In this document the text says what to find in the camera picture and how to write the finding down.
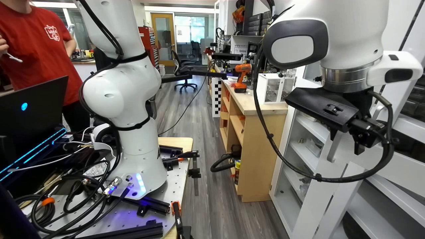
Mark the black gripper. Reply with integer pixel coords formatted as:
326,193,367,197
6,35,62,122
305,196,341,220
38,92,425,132
285,87,390,155

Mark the white cabinet door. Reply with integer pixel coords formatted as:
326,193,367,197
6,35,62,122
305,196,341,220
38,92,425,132
288,110,425,239

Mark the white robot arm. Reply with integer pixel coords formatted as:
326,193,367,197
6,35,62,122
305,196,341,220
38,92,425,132
75,0,391,200

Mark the white cabinet with shelves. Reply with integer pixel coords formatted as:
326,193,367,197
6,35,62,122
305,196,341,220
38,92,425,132
263,0,425,239

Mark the red cabinet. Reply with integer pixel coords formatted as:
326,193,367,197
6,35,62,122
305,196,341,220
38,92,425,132
138,26,155,66

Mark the wooden workbench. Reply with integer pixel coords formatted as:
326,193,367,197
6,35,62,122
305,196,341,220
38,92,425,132
219,80,276,201

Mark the orange power drill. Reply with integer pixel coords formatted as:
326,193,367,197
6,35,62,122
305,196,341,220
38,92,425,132
232,63,252,92

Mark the black office chair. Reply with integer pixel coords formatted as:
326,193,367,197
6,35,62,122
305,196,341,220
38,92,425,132
172,50,197,91

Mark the black table clamp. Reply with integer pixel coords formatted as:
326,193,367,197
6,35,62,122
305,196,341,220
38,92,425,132
159,144,200,179

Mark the perforated robot table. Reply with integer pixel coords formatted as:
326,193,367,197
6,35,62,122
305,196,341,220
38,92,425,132
30,136,194,239

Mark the black laptop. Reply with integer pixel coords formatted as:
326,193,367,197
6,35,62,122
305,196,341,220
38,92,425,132
0,76,67,147

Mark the person in red shirt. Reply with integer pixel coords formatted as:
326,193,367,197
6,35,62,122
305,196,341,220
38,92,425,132
0,0,89,132

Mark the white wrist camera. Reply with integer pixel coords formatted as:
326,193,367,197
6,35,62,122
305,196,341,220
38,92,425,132
366,50,423,118

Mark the black cable bundle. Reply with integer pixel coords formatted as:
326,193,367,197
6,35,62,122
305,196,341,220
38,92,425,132
12,140,124,237

